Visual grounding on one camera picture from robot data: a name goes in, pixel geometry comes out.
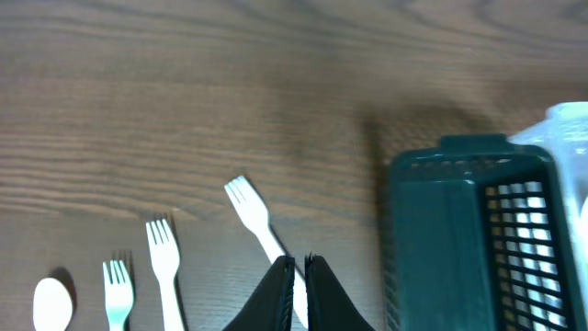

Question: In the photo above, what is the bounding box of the clear plastic basket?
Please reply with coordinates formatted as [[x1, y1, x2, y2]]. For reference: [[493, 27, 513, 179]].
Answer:
[[507, 100, 588, 286]]

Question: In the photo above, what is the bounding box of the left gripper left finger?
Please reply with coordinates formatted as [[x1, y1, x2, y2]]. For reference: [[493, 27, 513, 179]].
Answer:
[[223, 256, 295, 331]]

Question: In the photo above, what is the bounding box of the white spoon far left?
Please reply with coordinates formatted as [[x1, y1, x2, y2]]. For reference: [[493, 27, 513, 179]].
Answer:
[[32, 278, 74, 331]]

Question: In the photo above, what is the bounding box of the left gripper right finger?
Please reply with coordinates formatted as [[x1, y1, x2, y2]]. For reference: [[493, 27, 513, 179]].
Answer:
[[305, 255, 374, 331]]

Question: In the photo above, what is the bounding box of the black plastic basket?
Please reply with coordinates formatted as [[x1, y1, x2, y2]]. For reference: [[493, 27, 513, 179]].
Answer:
[[384, 134, 587, 330]]

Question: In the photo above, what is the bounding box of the pale green plastic fork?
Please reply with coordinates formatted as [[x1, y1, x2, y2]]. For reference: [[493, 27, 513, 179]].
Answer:
[[102, 260, 134, 331]]

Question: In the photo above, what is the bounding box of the white fork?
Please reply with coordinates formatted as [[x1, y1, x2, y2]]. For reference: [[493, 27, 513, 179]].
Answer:
[[145, 217, 185, 331], [224, 176, 309, 329]]

